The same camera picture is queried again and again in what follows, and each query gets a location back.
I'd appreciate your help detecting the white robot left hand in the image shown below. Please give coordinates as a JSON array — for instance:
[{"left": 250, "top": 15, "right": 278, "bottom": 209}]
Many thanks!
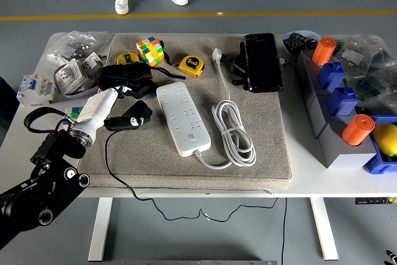
[{"left": 71, "top": 86, "right": 153, "bottom": 141}]

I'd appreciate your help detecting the black and white robot right hand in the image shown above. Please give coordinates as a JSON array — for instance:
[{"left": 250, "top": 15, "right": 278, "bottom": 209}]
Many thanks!
[{"left": 383, "top": 249, "right": 397, "bottom": 265}]

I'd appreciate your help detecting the black plug adapter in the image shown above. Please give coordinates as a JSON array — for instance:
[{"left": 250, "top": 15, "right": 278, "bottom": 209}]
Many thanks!
[{"left": 123, "top": 99, "right": 153, "bottom": 120}]

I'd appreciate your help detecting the thin black plug cord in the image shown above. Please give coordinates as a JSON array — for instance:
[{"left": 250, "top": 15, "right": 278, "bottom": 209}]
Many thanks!
[{"left": 104, "top": 127, "right": 280, "bottom": 223}]

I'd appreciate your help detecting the white power strip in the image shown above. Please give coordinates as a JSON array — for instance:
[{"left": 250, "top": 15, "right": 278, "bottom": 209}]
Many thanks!
[{"left": 156, "top": 81, "right": 212, "bottom": 158}]

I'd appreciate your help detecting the small colourful puzzle cube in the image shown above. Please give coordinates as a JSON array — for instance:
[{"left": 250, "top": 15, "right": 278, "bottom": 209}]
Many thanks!
[{"left": 64, "top": 106, "right": 85, "bottom": 120}]

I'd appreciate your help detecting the black cloth bundle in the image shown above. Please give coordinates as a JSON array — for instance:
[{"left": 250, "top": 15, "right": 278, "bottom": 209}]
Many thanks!
[{"left": 96, "top": 62, "right": 158, "bottom": 100}]

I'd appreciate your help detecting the table control panel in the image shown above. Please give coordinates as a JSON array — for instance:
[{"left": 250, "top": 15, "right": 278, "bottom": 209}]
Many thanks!
[{"left": 355, "top": 196, "right": 397, "bottom": 205}]

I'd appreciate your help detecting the yellow and black tape measure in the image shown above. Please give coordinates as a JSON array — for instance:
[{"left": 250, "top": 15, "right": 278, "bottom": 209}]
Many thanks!
[{"left": 116, "top": 53, "right": 140, "bottom": 66}]

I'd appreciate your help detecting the white circuit breaker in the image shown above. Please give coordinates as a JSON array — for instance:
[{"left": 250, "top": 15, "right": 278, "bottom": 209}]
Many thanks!
[{"left": 16, "top": 73, "right": 56, "bottom": 107}]

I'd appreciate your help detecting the clear bag of metal parts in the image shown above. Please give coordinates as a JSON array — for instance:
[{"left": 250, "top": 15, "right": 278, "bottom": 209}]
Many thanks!
[{"left": 46, "top": 30, "right": 114, "bottom": 67}]

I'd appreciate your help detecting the white table leg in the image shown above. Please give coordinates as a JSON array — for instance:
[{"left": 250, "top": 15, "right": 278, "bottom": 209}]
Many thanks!
[
  {"left": 309, "top": 197, "right": 339, "bottom": 261},
  {"left": 87, "top": 197, "right": 113, "bottom": 262}
]

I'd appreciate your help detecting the grey-brown mat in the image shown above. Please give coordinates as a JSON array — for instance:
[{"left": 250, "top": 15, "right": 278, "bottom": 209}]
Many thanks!
[{"left": 77, "top": 34, "right": 293, "bottom": 191}]

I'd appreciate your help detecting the large colourful puzzle cube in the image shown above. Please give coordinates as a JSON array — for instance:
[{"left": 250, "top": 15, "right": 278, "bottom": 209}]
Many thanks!
[{"left": 136, "top": 36, "right": 165, "bottom": 67}]

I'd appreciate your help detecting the blue bin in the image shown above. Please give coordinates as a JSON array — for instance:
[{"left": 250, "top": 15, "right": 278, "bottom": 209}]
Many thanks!
[{"left": 362, "top": 114, "right": 397, "bottom": 175}]

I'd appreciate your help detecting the yellow tape measure with print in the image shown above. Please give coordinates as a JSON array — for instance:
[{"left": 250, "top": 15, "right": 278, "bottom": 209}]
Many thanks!
[{"left": 178, "top": 54, "right": 205, "bottom": 79}]

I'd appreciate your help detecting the grey block holder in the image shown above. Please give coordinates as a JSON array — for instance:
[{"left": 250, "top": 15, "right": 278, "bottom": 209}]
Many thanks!
[{"left": 294, "top": 49, "right": 378, "bottom": 169}]

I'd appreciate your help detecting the yellow lemon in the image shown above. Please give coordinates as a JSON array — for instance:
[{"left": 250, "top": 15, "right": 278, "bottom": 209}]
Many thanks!
[{"left": 372, "top": 123, "right": 397, "bottom": 157}]

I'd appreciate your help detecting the orange cylinder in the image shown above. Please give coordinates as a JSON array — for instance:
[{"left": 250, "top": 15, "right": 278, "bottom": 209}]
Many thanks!
[
  {"left": 341, "top": 114, "right": 376, "bottom": 147},
  {"left": 311, "top": 37, "right": 337, "bottom": 66}
]

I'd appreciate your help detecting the blue block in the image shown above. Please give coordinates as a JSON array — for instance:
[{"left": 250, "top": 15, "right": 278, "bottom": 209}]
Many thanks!
[
  {"left": 316, "top": 61, "right": 346, "bottom": 91},
  {"left": 326, "top": 87, "right": 359, "bottom": 117}
]

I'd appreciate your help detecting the clear bag of dark parts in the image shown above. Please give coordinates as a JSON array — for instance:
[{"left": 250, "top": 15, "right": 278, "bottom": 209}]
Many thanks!
[{"left": 350, "top": 60, "right": 397, "bottom": 112}]

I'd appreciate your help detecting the glossy black case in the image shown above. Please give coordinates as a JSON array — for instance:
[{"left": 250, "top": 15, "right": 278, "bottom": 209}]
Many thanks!
[{"left": 243, "top": 32, "right": 285, "bottom": 94}]

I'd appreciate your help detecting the clear bag with white label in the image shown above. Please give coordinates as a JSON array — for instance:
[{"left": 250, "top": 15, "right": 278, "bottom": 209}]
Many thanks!
[{"left": 334, "top": 35, "right": 388, "bottom": 69}]

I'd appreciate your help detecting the black parts packet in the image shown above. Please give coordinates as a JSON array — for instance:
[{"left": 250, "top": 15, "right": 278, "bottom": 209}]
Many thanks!
[{"left": 287, "top": 33, "right": 318, "bottom": 57}]

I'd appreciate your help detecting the light blue bowl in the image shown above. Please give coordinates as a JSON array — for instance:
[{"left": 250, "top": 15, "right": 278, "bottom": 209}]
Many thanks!
[{"left": 282, "top": 30, "right": 321, "bottom": 61}]

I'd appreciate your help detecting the large white wall socket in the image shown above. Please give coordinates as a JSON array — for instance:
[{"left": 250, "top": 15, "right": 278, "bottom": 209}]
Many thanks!
[{"left": 55, "top": 58, "right": 89, "bottom": 95}]

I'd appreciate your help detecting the small white wall socket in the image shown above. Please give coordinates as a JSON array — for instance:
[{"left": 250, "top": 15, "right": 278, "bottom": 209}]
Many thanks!
[{"left": 81, "top": 52, "right": 105, "bottom": 78}]

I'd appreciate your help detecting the black lanyard strap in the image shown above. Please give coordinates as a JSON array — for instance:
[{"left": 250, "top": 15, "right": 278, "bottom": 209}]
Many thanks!
[{"left": 154, "top": 40, "right": 187, "bottom": 80}]

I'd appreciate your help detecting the hanging black cable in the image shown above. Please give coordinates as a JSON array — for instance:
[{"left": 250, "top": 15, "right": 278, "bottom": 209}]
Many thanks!
[{"left": 280, "top": 197, "right": 288, "bottom": 265}]

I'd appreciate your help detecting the white power strip cord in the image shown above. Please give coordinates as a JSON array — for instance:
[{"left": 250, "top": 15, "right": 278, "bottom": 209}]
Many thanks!
[{"left": 194, "top": 47, "right": 257, "bottom": 170}]

